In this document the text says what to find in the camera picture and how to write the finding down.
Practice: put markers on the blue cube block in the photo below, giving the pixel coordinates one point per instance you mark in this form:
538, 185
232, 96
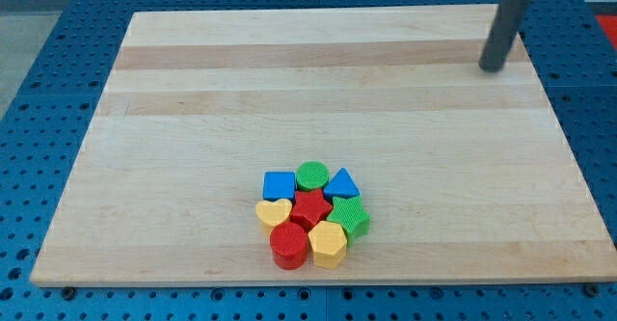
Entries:
279, 185

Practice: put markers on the green cylinder block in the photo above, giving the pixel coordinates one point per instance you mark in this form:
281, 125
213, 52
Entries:
312, 175

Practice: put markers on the blue triangle block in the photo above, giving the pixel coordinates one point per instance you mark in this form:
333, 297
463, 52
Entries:
342, 185

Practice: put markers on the red star block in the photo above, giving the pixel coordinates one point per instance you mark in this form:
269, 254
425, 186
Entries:
310, 208

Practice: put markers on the yellow heart block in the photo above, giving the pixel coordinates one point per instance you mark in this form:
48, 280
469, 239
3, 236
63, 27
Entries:
270, 214

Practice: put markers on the green star block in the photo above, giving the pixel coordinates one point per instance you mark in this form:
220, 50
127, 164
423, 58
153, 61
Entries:
350, 214

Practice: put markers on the red cylinder block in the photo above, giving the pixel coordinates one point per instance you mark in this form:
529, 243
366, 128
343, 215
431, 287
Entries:
289, 245

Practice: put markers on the yellow hexagon block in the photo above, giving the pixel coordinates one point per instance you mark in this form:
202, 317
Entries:
328, 244

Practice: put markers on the light wooden board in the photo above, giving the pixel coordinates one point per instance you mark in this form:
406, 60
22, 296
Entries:
467, 175

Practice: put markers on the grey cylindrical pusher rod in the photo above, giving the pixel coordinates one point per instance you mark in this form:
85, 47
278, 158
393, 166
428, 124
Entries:
506, 24

